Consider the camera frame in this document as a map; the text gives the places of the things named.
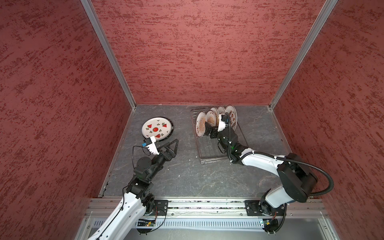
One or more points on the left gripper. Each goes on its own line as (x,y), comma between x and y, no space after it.
(172,154)

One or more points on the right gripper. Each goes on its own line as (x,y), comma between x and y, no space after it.
(208,130)

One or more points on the watermelon print white plate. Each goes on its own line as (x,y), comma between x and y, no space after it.
(156,129)

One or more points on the dark rimmed patterned plate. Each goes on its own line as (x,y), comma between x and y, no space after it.
(171,126)

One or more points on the red character white plate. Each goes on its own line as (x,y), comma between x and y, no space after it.
(221,111)

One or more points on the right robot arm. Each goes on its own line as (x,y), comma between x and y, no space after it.
(297,179)

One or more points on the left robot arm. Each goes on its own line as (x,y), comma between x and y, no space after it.
(137,201)

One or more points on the orange sunburst plate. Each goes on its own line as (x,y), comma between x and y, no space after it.
(212,116)
(200,124)

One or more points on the left corner aluminium profile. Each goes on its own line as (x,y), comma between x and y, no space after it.
(97,26)

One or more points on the corner aluminium profile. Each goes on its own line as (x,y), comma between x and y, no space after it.
(317,26)
(97,26)

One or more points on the right corner aluminium profile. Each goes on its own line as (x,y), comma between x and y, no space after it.
(317,26)

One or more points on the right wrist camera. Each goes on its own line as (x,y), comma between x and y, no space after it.
(224,122)

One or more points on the metal wire dish rack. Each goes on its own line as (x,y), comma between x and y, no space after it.
(213,150)

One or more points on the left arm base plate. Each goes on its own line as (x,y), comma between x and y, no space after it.
(156,208)

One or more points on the perforated cable tray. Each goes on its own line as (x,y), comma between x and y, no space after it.
(253,225)

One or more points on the aluminium front rail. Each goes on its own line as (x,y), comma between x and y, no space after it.
(235,208)

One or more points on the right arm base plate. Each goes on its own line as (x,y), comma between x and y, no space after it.
(256,209)

